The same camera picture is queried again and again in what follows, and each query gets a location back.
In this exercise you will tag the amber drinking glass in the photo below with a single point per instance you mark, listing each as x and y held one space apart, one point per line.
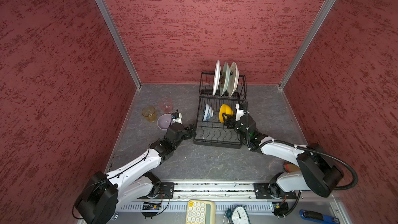
149 113

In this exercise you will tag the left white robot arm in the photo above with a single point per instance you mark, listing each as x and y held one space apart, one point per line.
124 174

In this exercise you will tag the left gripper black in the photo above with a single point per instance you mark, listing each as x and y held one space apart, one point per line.
193 131

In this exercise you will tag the aluminium corner post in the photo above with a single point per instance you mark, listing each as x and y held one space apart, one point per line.
118 41
313 30

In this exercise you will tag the aluminium corner post right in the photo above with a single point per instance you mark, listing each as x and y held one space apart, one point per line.
313 30

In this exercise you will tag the aluminium corner post left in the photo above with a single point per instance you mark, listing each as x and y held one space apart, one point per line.
118 41

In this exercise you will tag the pink drinking glass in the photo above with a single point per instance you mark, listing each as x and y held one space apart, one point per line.
166 105

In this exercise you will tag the lavender white bowl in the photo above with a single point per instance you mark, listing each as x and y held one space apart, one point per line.
164 121

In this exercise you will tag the white plate blue rim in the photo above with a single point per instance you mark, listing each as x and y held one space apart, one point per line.
216 78

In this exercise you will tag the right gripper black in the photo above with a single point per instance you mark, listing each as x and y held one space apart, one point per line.
230 120

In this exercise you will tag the yellow bowl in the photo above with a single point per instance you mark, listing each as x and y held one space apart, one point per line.
225 109

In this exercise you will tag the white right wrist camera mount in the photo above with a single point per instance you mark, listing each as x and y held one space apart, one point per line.
241 110

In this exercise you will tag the black wire dish rack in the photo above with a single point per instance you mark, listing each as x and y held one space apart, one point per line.
213 132

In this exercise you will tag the teal alarm clock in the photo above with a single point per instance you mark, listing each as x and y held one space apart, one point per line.
238 215

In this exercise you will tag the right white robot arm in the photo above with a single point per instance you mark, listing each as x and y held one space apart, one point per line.
316 171

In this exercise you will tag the cream plate gold rim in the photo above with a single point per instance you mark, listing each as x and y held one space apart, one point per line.
233 81

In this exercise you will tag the blue floral white bowl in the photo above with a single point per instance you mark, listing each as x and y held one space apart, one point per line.
207 113

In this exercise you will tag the mint green plate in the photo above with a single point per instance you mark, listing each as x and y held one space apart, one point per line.
225 77

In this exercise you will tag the blue handled tool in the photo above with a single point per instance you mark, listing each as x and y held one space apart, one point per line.
318 217

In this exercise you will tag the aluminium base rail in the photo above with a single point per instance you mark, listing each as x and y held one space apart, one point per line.
254 194

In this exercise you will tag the yellow calculator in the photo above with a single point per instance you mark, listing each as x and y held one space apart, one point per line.
200 212

